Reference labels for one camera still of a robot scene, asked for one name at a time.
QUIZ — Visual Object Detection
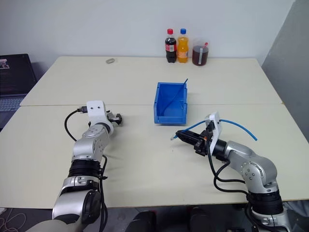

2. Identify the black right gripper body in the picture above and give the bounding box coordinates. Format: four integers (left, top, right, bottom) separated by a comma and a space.
194, 120, 214, 157

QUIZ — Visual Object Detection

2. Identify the blue cable with clear plug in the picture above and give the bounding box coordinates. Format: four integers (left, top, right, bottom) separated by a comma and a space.
170, 118, 258, 142

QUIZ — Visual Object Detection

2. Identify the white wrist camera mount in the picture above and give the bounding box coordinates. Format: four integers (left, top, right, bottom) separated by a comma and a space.
86, 100, 114, 129
204, 111, 223, 158

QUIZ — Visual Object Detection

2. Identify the dark rounded shape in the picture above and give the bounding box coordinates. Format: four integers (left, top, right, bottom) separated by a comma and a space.
125, 210, 157, 232

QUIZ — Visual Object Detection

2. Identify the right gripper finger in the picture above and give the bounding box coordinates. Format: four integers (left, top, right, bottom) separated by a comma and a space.
179, 136, 201, 147
175, 130, 201, 140

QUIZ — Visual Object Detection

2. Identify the blue plastic bin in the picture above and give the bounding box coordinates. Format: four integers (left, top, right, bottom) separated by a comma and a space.
152, 82, 189, 126

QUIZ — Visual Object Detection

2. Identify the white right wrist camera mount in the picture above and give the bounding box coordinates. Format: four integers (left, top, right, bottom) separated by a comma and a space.
204, 111, 223, 158

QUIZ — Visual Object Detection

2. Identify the cola bottle red cap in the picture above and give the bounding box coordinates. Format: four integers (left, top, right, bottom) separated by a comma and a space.
165, 28, 178, 64

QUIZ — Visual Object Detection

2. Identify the black laptop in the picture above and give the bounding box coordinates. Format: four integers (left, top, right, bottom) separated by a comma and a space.
0, 53, 38, 119

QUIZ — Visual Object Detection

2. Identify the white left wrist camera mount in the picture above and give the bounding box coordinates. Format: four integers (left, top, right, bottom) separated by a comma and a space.
86, 100, 114, 129

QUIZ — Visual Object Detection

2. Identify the orange soda bottle blue cap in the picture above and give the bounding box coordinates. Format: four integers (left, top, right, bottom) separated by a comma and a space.
177, 28, 190, 64

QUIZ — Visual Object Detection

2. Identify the jar of dark red liquid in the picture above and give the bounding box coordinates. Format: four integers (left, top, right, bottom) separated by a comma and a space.
192, 38, 210, 67

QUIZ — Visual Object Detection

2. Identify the thin orange floor wire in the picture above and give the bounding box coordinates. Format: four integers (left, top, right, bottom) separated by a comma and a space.
0, 207, 28, 232

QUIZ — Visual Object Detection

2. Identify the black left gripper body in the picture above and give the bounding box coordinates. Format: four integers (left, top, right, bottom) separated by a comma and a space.
105, 110, 118, 128

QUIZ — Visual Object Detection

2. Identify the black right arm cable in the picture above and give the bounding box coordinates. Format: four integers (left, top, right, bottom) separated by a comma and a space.
204, 139, 253, 232

